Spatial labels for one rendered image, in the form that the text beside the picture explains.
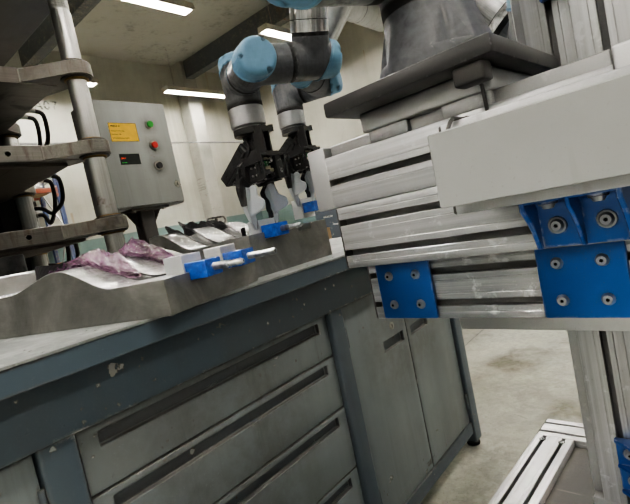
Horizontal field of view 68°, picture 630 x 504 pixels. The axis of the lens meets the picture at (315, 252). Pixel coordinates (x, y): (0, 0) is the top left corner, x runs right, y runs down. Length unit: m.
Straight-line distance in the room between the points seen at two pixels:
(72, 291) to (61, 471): 0.26
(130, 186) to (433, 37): 1.42
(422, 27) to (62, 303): 0.67
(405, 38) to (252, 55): 0.37
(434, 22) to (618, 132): 0.28
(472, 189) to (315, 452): 0.80
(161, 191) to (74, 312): 1.12
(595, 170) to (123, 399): 0.67
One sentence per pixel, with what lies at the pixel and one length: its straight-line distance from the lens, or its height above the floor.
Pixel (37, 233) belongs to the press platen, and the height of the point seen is 1.02.
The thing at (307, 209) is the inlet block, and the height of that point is 0.92.
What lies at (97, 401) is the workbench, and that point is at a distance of 0.77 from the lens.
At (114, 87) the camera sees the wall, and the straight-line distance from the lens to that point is 9.14.
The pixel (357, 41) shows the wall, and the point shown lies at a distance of 8.85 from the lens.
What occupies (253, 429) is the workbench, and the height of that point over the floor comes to 0.52.
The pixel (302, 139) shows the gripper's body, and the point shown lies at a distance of 1.29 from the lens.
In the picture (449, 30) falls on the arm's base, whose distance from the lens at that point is 0.62.
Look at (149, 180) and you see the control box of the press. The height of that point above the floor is 1.17.
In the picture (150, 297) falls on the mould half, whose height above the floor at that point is 0.83.
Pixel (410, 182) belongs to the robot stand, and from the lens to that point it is 0.60.
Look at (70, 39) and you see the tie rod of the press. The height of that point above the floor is 1.61.
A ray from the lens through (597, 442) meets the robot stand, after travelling 0.91.
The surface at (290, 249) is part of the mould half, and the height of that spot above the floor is 0.84.
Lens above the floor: 0.90
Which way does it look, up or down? 4 degrees down
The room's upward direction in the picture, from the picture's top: 12 degrees counter-clockwise
